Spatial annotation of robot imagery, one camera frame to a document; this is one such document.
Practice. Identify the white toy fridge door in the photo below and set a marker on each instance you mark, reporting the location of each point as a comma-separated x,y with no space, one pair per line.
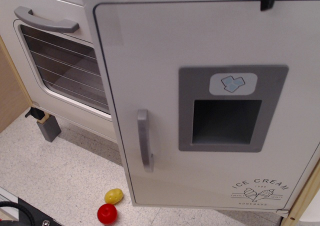
232,93

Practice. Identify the white toy kitchen cabinet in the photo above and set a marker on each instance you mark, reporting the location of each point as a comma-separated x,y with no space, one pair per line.
213,103

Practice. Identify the white toy oven door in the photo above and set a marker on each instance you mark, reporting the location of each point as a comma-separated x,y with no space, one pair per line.
59,70

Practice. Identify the yellow toy potato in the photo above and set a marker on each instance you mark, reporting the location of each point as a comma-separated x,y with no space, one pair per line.
113,196

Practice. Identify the grey kitchen leg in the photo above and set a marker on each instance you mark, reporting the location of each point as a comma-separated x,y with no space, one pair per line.
50,129

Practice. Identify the black clamp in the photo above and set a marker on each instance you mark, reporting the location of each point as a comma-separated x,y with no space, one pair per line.
36,113

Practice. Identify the red toy tomato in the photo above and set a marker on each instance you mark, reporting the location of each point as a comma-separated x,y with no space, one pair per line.
107,214

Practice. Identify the grey fridge door handle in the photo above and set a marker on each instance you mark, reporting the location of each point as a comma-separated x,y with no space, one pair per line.
144,140

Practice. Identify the wooden side post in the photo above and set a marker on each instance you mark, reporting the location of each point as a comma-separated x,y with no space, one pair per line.
304,198

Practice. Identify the grey oven door handle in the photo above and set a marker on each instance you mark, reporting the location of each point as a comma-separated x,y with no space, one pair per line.
63,26

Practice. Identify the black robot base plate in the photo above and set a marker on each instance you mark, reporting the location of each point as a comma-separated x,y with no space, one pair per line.
38,216

